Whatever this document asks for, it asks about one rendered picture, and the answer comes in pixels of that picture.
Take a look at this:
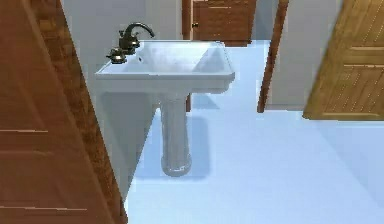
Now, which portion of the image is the dark bronze faucet knob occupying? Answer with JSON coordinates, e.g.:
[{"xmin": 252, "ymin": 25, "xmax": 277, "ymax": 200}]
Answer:
[{"xmin": 105, "ymin": 47, "xmax": 128, "ymax": 65}]

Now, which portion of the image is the dark bronze sink faucet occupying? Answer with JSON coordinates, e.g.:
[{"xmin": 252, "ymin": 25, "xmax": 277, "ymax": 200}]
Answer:
[{"xmin": 118, "ymin": 21, "xmax": 156, "ymax": 55}]

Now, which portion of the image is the dark brown panelled door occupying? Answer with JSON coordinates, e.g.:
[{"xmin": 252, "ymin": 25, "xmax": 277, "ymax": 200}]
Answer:
[{"xmin": 181, "ymin": 0, "xmax": 258, "ymax": 47}]

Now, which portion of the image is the reddish brown wooden door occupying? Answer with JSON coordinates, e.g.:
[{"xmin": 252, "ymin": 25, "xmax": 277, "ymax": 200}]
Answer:
[{"xmin": 0, "ymin": 0, "xmax": 129, "ymax": 224}]

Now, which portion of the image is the light oak wooden door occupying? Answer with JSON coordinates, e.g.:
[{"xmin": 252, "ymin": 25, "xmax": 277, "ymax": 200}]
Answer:
[{"xmin": 302, "ymin": 0, "xmax": 384, "ymax": 122}]

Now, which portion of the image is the white pedestal sink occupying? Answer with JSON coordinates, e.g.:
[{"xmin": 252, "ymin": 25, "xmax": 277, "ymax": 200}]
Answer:
[{"xmin": 94, "ymin": 39, "xmax": 236, "ymax": 178}]

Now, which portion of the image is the reddish brown door frame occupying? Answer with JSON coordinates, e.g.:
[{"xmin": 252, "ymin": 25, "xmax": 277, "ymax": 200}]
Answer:
[{"xmin": 256, "ymin": 0, "xmax": 290, "ymax": 114}]

